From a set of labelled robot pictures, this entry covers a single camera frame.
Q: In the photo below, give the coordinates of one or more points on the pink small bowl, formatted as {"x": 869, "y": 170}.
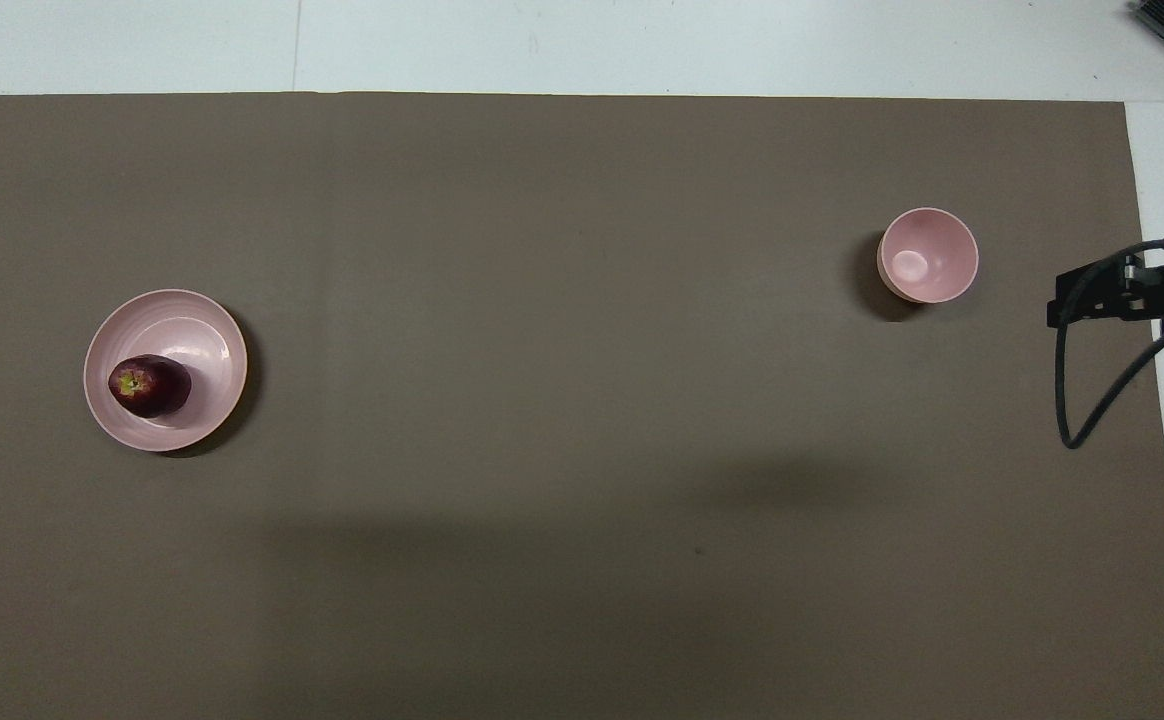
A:
{"x": 932, "y": 255}

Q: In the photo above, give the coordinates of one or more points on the dark red apple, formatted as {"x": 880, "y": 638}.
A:
{"x": 152, "y": 388}

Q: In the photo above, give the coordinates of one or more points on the pink round plate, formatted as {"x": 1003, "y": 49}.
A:
{"x": 202, "y": 350}

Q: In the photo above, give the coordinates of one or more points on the brown table mat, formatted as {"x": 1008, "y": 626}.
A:
{"x": 582, "y": 400}

